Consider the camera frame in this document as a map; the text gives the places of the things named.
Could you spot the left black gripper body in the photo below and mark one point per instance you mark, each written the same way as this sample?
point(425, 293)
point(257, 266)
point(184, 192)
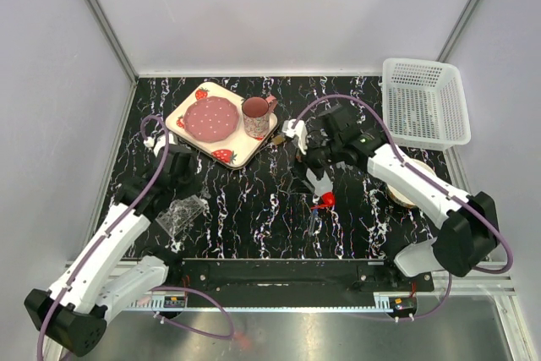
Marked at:
point(187, 184)

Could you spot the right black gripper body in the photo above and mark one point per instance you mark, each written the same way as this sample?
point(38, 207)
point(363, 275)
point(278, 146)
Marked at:
point(324, 153)

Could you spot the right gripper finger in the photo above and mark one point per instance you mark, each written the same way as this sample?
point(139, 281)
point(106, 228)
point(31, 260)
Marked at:
point(296, 184)
point(316, 180)

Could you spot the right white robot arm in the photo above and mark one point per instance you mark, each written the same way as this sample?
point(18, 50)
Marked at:
point(466, 223)

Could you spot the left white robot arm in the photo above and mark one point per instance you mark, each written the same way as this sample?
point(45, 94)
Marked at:
point(76, 309)

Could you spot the white wash bottle red cap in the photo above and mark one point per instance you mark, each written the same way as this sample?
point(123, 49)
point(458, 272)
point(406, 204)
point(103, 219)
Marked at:
point(326, 200)

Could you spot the blue capped test tube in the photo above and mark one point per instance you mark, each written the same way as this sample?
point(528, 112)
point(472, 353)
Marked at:
point(312, 220)

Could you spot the clear test tube rack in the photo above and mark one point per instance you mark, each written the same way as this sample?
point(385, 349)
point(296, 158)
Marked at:
point(180, 215)

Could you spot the pink dotted plate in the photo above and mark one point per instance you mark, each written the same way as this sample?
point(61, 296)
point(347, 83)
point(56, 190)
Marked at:
point(211, 119)

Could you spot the cream strawberry tray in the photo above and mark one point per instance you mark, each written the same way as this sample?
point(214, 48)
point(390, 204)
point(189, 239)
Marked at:
point(238, 149)

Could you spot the pink patterned mug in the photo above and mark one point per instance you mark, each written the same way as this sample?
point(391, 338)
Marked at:
point(257, 115)

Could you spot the cream floral bowl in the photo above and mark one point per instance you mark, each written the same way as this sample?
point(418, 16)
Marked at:
point(400, 198)

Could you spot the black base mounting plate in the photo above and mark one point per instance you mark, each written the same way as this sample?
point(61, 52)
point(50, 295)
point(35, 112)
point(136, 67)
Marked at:
point(274, 284)

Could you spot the white plastic basket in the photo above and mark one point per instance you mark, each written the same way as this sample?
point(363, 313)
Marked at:
point(424, 104)

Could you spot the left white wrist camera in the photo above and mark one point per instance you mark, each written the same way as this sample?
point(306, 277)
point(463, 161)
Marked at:
point(158, 145)

